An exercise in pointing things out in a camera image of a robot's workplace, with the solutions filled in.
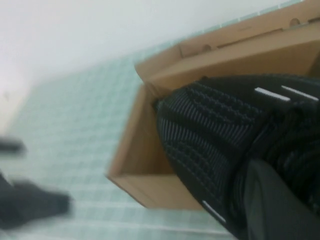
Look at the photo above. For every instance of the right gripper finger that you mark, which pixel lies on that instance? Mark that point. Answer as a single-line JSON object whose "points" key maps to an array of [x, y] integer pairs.
{"points": [[280, 207]]}

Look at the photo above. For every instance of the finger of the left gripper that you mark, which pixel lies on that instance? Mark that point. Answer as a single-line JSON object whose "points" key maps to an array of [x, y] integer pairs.
{"points": [[30, 202], [11, 145]]}

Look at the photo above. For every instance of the black knit sneaker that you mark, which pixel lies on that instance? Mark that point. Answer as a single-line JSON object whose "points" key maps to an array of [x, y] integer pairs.
{"points": [[200, 130]]}

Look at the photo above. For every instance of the brown cardboard shoe box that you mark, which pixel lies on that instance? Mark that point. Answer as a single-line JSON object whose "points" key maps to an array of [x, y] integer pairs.
{"points": [[140, 150]]}

